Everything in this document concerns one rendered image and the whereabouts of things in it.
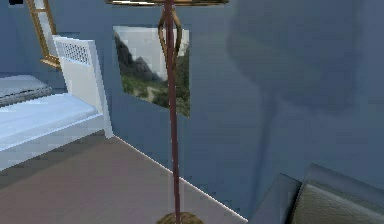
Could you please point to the grey armchair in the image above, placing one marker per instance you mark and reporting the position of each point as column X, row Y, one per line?
column 333, row 200

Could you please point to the brass floor lamp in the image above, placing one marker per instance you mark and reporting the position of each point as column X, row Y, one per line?
column 172, row 100

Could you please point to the white bed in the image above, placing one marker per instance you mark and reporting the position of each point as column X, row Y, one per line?
column 50, row 113

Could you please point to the gold framed mirror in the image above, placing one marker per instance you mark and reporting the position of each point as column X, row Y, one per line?
column 43, row 30

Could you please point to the grey pillow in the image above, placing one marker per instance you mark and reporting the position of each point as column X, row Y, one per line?
column 20, row 87

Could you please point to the landscape wall picture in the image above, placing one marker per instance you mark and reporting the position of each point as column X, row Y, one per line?
column 143, row 73

